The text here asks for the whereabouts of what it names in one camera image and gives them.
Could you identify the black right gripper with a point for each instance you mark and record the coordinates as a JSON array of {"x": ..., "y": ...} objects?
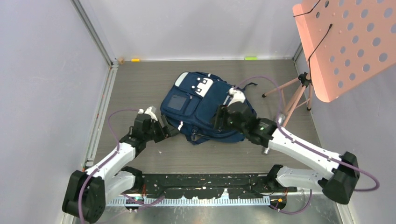
[{"x": 221, "y": 111}]

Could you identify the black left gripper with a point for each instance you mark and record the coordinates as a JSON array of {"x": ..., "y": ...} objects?
[{"x": 170, "y": 130}]

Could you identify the navy blue backpack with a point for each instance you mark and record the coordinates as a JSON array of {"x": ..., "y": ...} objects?
[{"x": 191, "y": 104}]

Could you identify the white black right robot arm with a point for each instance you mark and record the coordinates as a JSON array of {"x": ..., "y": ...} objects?
[{"x": 336, "y": 175}]

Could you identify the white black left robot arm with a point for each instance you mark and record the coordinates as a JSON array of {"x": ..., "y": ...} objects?
[{"x": 90, "y": 191}]

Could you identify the green tape piece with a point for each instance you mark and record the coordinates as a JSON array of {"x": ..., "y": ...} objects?
[{"x": 251, "y": 58}]

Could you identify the small wooden cube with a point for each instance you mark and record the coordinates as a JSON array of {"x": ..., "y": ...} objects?
[{"x": 121, "y": 60}]

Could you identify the pink perforated stand board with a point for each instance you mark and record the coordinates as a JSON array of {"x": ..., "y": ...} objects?
[{"x": 346, "y": 42}]

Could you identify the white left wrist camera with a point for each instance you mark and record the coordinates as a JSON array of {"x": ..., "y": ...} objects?
[{"x": 151, "y": 111}]

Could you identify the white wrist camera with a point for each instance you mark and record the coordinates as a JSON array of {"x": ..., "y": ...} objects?
[
  {"x": 151, "y": 111},
  {"x": 236, "y": 95}
]

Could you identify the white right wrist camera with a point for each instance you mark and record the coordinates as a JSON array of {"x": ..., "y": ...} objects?
[{"x": 236, "y": 95}]

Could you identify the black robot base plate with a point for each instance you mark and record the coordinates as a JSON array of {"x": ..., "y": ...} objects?
[{"x": 207, "y": 186}]

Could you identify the aluminium frame rail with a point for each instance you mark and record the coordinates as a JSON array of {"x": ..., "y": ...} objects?
[{"x": 91, "y": 30}]

